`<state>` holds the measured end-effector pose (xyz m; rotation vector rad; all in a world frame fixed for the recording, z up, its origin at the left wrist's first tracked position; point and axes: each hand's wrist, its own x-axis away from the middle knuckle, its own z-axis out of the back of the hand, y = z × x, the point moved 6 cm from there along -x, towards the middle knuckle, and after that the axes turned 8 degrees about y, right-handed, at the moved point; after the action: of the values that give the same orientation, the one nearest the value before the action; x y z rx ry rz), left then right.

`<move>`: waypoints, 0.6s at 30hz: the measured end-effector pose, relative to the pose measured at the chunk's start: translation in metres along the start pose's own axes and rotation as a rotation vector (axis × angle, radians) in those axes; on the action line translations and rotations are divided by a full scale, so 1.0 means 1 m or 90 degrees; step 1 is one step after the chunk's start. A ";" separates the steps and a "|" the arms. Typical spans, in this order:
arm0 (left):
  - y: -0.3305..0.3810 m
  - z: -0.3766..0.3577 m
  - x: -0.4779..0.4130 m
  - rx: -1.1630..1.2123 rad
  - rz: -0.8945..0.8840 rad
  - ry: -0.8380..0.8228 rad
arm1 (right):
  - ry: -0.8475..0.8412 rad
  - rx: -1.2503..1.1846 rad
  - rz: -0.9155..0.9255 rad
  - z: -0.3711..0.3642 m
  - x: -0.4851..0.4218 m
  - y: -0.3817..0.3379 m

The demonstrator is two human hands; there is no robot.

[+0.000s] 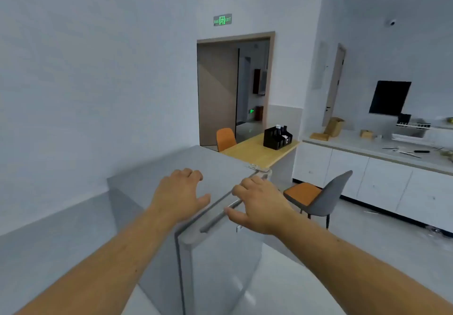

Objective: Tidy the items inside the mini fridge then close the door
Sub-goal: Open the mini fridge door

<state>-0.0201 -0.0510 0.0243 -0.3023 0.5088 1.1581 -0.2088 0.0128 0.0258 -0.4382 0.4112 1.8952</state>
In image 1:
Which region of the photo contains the grey mini fridge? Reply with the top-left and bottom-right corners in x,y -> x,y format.
107,145 -> 273,315

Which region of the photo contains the grey chair orange seat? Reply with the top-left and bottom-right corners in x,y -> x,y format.
283,170 -> 354,230

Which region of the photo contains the white dish rack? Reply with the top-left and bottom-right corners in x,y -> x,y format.
392,113 -> 432,139

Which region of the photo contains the beige door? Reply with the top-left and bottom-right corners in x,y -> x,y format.
322,43 -> 347,127

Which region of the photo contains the person's right hand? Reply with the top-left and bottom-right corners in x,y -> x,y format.
224,176 -> 296,236

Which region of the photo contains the black desk organizer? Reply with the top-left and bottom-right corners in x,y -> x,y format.
263,125 -> 294,150

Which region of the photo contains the light wooden table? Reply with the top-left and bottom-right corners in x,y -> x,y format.
219,132 -> 301,170

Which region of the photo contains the grey refrigerator door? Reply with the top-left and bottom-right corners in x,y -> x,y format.
175,170 -> 273,315

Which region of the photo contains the person's right forearm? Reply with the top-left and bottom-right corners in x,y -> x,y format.
272,213 -> 453,315

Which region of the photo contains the person's left hand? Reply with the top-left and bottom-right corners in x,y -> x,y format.
148,168 -> 211,225

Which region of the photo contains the red wall cabinet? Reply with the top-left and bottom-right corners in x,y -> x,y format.
253,68 -> 267,96

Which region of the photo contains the wooden knife block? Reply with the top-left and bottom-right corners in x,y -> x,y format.
324,117 -> 345,137

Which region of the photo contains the person's left forearm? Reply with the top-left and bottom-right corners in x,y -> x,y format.
14,204 -> 182,315

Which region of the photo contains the white kitchen cabinet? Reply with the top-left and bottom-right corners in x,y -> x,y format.
292,130 -> 453,236

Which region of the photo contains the black wall screen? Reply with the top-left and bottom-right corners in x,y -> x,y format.
369,80 -> 412,116

